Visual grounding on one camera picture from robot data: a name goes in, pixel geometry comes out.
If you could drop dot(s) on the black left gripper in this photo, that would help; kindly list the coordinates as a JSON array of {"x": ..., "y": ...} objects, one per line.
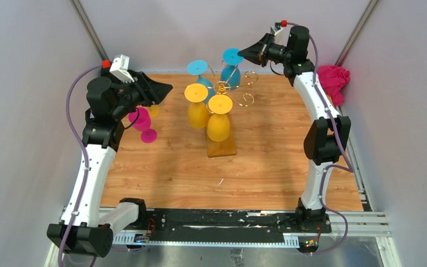
[{"x": 151, "y": 92}]

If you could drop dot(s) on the yellow wine glass front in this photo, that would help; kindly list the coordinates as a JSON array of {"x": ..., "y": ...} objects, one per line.
[{"x": 218, "y": 127}]

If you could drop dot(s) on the teal wine glass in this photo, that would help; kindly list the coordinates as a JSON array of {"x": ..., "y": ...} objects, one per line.
[
  {"x": 198, "y": 68},
  {"x": 230, "y": 73}
]

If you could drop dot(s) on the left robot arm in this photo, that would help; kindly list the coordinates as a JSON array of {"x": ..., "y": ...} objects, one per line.
[{"x": 81, "y": 230}]

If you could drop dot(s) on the corner frame post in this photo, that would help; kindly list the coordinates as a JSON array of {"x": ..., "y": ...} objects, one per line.
[
  {"x": 357, "y": 30},
  {"x": 89, "y": 28}
]

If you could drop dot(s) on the wooden rack base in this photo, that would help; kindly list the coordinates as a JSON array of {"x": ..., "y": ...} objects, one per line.
[{"x": 224, "y": 148}]

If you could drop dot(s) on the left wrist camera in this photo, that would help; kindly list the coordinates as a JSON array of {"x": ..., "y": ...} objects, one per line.
[{"x": 119, "y": 68}]

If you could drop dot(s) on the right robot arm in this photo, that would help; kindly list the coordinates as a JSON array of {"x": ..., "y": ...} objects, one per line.
[{"x": 287, "y": 44}]

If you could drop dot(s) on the right corner frame post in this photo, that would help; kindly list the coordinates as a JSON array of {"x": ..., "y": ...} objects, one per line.
[{"x": 357, "y": 30}]

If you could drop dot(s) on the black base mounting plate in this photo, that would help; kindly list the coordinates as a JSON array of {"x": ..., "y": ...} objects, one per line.
[{"x": 204, "y": 226}]

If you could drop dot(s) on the pink cloth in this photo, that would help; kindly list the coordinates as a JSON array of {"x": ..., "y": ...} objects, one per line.
[{"x": 333, "y": 79}]

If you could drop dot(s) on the pink wine glass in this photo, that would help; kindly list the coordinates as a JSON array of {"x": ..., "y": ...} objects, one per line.
[{"x": 141, "y": 121}]

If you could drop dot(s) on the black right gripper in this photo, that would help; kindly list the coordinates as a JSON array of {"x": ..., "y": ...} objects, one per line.
[{"x": 254, "y": 53}]

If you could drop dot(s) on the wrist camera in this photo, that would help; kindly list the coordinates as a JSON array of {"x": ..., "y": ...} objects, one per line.
[
  {"x": 276, "y": 29},
  {"x": 119, "y": 68}
]

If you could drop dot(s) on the left corner frame post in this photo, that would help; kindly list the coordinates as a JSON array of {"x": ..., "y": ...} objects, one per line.
[{"x": 89, "y": 28}]

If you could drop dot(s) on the yellow wine glass left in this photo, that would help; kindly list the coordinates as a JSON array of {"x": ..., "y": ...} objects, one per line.
[{"x": 197, "y": 112}]

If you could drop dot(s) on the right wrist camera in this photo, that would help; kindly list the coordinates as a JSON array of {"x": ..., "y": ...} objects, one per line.
[{"x": 276, "y": 29}]

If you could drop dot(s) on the yellow wine glass taken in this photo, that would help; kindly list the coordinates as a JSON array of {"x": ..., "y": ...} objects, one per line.
[{"x": 153, "y": 111}]

